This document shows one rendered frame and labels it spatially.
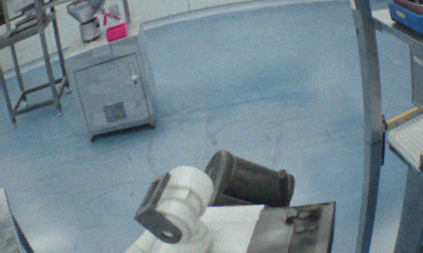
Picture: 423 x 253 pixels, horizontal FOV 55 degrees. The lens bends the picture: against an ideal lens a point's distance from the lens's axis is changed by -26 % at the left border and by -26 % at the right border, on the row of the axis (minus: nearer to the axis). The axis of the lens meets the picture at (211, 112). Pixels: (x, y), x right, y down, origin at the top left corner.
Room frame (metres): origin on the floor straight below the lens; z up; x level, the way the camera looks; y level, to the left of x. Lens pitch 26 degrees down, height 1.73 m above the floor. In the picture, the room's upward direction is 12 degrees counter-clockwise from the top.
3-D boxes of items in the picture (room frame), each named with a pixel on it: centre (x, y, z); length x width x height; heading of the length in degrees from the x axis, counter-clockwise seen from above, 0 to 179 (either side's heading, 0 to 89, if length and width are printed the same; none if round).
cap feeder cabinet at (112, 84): (3.71, 0.70, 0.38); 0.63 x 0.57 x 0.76; 90
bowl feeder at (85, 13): (3.77, 0.75, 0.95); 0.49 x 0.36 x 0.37; 90
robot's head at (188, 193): (0.56, 0.07, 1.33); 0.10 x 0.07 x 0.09; 161
